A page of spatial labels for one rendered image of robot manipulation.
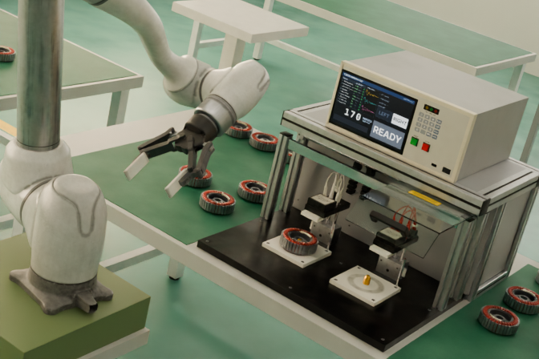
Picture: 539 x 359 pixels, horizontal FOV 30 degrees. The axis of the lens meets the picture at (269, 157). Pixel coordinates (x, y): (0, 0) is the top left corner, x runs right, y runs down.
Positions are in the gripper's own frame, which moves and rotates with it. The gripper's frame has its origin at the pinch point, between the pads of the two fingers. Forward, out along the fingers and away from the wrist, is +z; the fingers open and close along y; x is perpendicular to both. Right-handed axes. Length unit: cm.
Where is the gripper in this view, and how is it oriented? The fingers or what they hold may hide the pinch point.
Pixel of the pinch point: (149, 181)
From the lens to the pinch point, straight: 229.8
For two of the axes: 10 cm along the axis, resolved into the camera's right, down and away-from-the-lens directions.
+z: -6.0, 6.5, -4.6
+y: -7.6, -2.7, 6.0
